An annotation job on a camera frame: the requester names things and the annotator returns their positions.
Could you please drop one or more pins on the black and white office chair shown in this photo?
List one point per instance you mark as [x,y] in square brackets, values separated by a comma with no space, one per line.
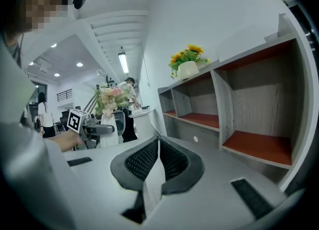
[120,124]

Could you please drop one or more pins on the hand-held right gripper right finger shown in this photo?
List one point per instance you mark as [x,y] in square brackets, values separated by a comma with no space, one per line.
[211,199]

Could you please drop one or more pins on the yellow sunflowers in white pot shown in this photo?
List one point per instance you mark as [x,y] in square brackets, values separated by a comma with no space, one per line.
[188,68]

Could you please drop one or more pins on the white round table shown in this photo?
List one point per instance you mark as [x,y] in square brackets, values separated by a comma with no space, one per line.
[144,125]

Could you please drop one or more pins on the grey wooden desk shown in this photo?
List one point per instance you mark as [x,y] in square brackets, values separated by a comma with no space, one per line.
[254,104]

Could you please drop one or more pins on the person's head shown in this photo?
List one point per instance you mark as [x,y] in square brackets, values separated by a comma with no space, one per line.
[45,5]

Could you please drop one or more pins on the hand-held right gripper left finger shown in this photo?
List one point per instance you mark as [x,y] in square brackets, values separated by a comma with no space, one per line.
[99,186]

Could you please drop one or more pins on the pink flowers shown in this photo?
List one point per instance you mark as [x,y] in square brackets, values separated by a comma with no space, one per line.
[109,102]

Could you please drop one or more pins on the long ceiling tube light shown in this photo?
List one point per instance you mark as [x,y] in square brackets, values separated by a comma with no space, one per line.
[123,62]

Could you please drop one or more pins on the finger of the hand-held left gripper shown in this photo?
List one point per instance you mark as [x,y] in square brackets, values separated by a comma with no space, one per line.
[101,129]

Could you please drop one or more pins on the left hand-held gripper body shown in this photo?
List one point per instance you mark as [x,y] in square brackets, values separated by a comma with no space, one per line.
[74,120]

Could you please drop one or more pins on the black metal railing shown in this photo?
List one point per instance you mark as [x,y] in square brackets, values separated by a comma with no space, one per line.
[64,95]

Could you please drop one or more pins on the person's grey t-shirt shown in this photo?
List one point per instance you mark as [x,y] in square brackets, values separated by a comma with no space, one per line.
[15,87]

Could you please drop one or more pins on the person's left forearm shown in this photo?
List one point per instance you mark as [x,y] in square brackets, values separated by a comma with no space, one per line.
[64,142]

